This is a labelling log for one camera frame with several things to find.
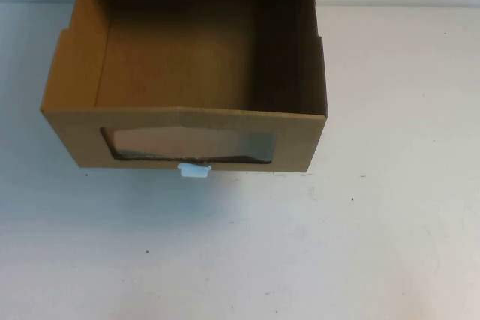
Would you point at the cardboard drawer with window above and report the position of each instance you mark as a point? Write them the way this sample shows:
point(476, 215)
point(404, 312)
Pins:
point(180, 54)

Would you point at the white plastic pull tab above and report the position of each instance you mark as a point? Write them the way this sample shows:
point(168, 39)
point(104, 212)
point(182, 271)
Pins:
point(195, 170)

